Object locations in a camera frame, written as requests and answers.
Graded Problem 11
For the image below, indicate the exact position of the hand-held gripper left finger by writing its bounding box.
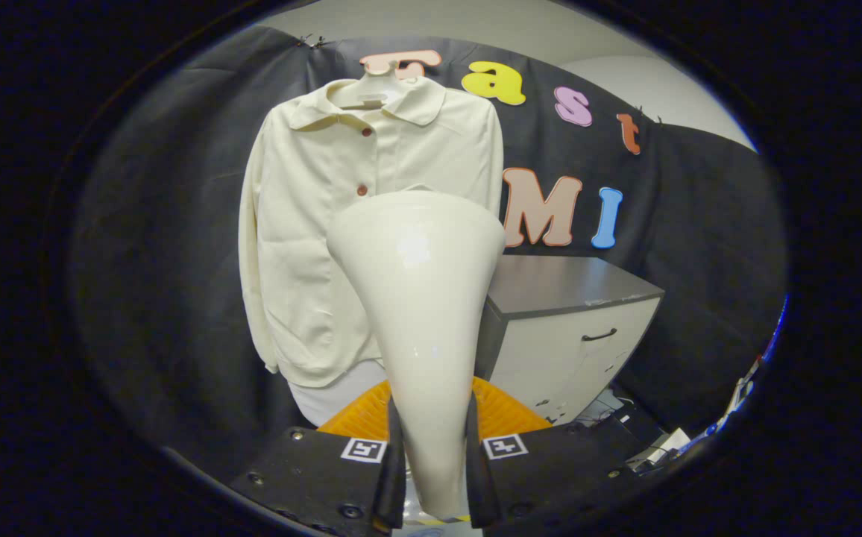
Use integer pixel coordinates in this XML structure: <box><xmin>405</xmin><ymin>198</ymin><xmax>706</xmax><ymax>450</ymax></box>
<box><xmin>228</xmin><ymin>379</ymin><xmax>408</xmax><ymax>536</ymax></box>

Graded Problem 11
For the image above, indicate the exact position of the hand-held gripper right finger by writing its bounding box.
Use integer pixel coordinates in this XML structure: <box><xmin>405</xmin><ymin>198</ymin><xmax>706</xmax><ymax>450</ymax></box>
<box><xmin>465</xmin><ymin>377</ymin><xmax>644</xmax><ymax>530</ymax></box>

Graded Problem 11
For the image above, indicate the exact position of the white garment steamer head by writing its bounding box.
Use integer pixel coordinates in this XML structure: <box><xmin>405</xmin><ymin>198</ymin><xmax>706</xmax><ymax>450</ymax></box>
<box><xmin>327</xmin><ymin>190</ymin><xmax>506</xmax><ymax>521</ymax></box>

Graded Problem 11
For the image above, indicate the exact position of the dark box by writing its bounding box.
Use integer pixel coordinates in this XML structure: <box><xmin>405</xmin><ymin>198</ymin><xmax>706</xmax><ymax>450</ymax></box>
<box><xmin>617</xmin><ymin>406</ymin><xmax>667</xmax><ymax>448</ymax></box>

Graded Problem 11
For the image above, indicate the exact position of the cream button shirt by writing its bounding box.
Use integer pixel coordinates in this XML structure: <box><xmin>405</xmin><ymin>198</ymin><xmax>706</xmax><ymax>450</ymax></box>
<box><xmin>239</xmin><ymin>75</ymin><xmax>505</xmax><ymax>389</ymax></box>

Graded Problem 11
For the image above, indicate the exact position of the grey cabinet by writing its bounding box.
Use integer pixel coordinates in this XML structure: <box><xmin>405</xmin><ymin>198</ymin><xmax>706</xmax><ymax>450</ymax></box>
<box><xmin>474</xmin><ymin>255</ymin><xmax>665</xmax><ymax>426</ymax></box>

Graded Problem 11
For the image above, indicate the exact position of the white paper sheet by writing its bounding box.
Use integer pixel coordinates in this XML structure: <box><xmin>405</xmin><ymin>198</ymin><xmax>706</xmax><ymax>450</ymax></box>
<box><xmin>629</xmin><ymin>428</ymin><xmax>691</xmax><ymax>471</ymax></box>

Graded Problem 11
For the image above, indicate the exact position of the white plastic hanger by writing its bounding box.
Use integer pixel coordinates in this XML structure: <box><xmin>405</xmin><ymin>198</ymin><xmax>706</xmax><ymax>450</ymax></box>
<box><xmin>334</xmin><ymin>58</ymin><xmax>417</xmax><ymax>110</ymax></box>

